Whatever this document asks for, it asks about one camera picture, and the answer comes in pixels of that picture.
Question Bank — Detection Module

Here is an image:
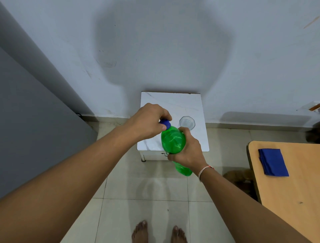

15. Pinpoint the person's right hand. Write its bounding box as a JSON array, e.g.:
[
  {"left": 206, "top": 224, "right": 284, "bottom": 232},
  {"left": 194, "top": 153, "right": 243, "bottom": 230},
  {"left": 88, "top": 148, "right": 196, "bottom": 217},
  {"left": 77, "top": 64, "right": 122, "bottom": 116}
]
[{"left": 167, "top": 127, "right": 208, "bottom": 174}]

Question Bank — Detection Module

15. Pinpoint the person's left hand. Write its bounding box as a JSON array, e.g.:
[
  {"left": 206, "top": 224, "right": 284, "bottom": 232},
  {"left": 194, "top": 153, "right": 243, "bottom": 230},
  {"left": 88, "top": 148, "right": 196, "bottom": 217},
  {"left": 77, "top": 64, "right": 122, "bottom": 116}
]
[{"left": 123, "top": 103, "right": 173, "bottom": 141}]

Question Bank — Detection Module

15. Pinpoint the green plastic bottle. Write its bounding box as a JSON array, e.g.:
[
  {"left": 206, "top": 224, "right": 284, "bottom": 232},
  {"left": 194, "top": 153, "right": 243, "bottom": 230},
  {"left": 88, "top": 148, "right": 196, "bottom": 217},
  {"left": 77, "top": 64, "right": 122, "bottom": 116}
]
[{"left": 161, "top": 125, "right": 193, "bottom": 177}]

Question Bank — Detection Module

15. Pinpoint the person's left forearm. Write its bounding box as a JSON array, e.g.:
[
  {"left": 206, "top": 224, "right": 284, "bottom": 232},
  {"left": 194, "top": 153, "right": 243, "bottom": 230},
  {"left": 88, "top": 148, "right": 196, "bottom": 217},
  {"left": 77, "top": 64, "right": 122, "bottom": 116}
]
[{"left": 0, "top": 124, "right": 140, "bottom": 243}]

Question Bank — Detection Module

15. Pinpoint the person's right forearm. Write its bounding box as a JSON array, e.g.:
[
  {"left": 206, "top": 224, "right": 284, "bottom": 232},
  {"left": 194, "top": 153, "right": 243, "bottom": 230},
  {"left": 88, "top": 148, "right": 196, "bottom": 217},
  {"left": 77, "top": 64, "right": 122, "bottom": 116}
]
[{"left": 199, "top": 166, "right": 313, "bottom": 243}]

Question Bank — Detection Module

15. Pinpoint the clear drinking glass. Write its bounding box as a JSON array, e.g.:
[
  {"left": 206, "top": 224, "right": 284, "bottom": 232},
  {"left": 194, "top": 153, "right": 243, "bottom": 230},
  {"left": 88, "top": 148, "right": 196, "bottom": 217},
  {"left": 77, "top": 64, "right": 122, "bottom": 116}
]
[{"left": 179, "top": 116, "right": 196, "bottom": 131}]

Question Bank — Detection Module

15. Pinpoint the small white marble-top table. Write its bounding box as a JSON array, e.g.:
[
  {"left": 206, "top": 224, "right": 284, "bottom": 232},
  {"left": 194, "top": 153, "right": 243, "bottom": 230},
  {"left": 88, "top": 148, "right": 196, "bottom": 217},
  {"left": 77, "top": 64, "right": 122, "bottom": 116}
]
[{"left": 137, "top": 91, "right": 210, "bottom": 162}]

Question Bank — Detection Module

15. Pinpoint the white thread wristband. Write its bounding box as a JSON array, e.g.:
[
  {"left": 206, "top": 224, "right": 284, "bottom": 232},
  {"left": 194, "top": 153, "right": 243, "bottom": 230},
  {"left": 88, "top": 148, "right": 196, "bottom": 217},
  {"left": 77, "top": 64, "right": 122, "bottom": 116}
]
[{"left": 198, "top": 165, "right": 215, "bottom": 182}]

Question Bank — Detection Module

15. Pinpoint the brown wooden stool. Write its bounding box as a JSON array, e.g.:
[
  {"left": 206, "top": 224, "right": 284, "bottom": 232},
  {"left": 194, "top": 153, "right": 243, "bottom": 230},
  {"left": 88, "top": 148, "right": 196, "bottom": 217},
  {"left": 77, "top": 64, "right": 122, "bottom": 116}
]
[{"left": 222, "top": 169, "right": 258, "bottom": 201}]

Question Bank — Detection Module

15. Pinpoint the folded blue cloth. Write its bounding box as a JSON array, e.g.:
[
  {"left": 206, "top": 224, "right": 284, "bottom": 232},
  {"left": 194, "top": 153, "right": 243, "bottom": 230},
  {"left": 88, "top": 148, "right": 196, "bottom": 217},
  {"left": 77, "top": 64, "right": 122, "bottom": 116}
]
[{"left": 258, "top": 148, "right": 290, "bottom": 177}]

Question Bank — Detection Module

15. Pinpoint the person's right foot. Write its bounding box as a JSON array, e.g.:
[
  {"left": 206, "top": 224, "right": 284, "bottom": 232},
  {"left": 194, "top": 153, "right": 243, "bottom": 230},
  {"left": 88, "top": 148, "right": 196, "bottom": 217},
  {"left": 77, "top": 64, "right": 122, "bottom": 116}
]
[{"left": 171, "top": 225, "right": 188, "bottom": 243}]

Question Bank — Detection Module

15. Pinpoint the person's foot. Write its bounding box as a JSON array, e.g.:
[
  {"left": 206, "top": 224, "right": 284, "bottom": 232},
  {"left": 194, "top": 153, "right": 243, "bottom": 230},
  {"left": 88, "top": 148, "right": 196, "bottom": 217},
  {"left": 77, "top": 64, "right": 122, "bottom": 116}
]
[
  {"left": 131, "top": 220, "right": 149, "bottom": 243},
  {"left": 171, "top": 225, "right": 188, "bottom": 243}
]

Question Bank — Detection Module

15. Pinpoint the person's left foot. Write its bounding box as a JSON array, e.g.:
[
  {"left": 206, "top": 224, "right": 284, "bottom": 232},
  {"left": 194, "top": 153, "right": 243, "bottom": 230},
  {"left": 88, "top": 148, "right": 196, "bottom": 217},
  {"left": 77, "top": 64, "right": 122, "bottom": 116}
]
[{"left": 131, "top": 220, "right": 149, "bottom": 243}]

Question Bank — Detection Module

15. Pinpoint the wooden table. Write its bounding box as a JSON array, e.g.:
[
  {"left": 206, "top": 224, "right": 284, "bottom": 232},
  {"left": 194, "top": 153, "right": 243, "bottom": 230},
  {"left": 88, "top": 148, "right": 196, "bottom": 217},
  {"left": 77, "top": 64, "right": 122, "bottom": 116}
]
[{"left": 247, "top": 141, "right": 320, "bottom": 243}]

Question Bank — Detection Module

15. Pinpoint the grey cabinet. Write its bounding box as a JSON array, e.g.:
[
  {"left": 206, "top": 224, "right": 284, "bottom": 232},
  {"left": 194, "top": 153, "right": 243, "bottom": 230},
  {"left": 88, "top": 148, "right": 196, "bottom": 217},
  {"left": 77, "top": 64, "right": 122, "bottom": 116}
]
[{"left": 0, "top": 3, "right": 98, "bottom": 199}]

